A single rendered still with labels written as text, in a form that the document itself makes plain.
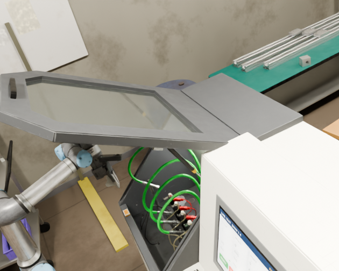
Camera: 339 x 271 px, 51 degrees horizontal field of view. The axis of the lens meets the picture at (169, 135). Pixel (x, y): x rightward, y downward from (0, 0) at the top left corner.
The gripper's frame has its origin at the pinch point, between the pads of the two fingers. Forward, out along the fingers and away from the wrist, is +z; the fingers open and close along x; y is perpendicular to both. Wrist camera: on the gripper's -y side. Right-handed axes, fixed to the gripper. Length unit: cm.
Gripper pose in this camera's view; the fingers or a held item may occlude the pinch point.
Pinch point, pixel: (119, 185)
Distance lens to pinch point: 188.6
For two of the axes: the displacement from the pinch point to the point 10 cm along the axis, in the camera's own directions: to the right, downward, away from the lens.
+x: -0.1, 2.2, -9.7
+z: 4.9, 8.5, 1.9
